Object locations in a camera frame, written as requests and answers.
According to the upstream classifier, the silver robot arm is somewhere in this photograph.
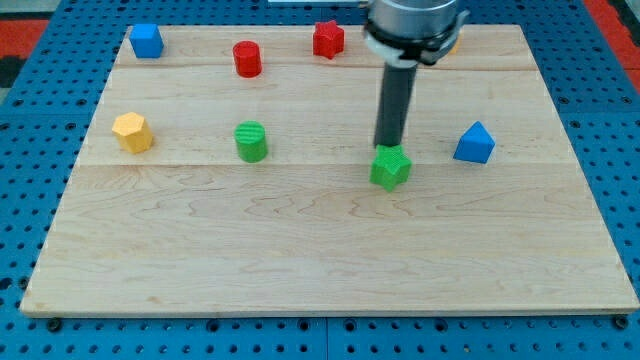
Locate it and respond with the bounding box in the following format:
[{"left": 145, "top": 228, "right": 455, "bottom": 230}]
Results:
[{"left": 363, "top": 0, "right": 470, "bottom": 69}]

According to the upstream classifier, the yellow block behind arm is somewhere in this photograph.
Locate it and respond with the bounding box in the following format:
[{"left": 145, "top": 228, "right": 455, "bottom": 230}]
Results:
[{"left": 449, "top": 32, "right": 463, "bottom": 55}]

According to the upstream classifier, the green star block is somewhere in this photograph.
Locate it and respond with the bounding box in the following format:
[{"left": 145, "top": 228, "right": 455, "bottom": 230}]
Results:
[{"left": 369, "top": 145, "right": 412, "bottom": 192}]

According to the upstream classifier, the green cylinder block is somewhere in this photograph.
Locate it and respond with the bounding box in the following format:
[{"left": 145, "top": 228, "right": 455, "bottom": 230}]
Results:
[{"left": 234, "top": 120, "right": 268, "bottom": 163}]

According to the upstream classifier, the light wooden board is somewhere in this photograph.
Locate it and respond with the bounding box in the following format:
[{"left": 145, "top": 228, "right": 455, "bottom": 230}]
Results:
[{"left": 21, "top": 25, "right": 639, "bottom": 318}]

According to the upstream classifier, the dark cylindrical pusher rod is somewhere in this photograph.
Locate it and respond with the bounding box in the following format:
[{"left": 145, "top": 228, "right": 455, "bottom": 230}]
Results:
[{"left": 373, "top": 64, "right": 417, "bottom": 147}]

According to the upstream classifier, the red star block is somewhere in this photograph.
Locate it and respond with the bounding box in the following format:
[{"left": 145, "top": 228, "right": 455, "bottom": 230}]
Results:
[{"left": 313, "top": 20, "right": 345, "bottom": 59}]

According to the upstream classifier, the red cylinder block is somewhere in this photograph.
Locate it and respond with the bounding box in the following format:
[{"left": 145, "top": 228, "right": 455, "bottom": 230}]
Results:
[{"left": 232, "top": 40, "right": 262, "bottom": 78}]

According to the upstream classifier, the yellow hexagon block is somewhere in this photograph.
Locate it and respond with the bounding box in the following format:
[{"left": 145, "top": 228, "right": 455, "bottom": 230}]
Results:
[{"left": 112, "top": 112, "right": 153, "bottom": 154}]

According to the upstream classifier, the blue cube block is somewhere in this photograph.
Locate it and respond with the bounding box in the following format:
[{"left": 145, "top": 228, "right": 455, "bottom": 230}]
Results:
[{"left": 129, "top": 23, "right": 164, "bottom": 59}]

